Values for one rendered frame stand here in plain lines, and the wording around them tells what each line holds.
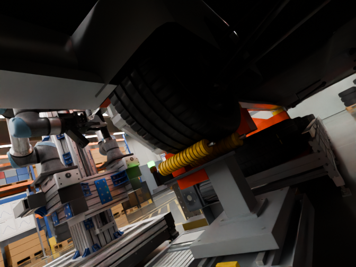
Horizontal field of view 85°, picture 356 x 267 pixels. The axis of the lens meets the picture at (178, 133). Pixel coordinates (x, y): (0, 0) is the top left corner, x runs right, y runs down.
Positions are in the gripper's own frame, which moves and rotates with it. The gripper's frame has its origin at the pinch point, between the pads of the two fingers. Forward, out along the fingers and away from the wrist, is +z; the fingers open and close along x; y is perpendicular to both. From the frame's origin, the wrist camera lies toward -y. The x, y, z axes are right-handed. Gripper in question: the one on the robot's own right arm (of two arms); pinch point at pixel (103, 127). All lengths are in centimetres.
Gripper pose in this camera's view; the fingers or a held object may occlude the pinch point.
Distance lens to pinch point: 103.5
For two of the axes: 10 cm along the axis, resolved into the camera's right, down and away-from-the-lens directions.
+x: -7.0, 4.5, 5.6
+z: 5.8, -0.9, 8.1
